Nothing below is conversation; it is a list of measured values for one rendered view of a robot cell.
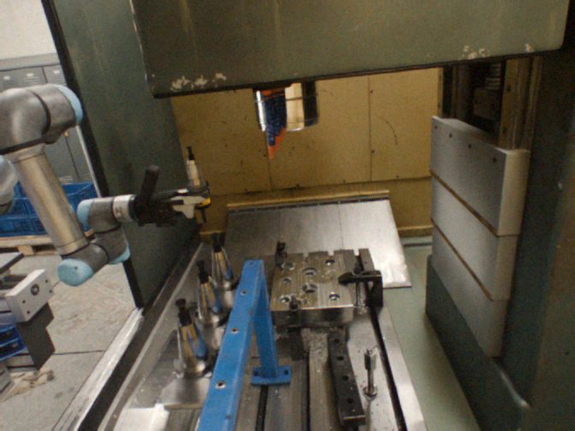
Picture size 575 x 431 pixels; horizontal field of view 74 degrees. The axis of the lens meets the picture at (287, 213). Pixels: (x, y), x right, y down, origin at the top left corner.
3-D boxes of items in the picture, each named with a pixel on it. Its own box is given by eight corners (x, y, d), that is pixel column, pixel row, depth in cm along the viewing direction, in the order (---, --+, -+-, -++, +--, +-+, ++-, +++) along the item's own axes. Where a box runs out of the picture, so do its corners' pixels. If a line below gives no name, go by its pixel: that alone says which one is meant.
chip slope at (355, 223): (208, 324, 163) (196, 271, 153) (235, 250, 225) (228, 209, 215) (422, 310, 156) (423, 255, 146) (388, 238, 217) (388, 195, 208)
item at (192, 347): (201, 369, 56) (192, 333, 53) (174, 366, 57) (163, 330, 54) (214, 348, 60) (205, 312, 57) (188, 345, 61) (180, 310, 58)
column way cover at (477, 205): (482, 361, 93) (505, 153, 73) (425, 262, 137) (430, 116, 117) (503, 360, 93) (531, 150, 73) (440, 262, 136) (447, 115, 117)
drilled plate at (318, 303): (270, 325, 108) (268, 310, 106) (277, 271, 134) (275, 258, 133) (352, 320, 106) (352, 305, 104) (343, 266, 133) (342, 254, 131)
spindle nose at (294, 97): (318, 129, 88) (314, 73, 84) (251, 134, 91) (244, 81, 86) (323, 117, 103) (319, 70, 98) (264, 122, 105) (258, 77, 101)
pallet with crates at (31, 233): (-25, 260, 405) (-58, 190, 375) (26, 228, 479) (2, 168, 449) (82, 252, 394) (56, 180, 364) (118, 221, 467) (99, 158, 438)
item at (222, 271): (234, 282, 77) (228, 253, 74) (211, 286, 76) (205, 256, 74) (234, 271, 81) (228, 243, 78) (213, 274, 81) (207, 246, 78)
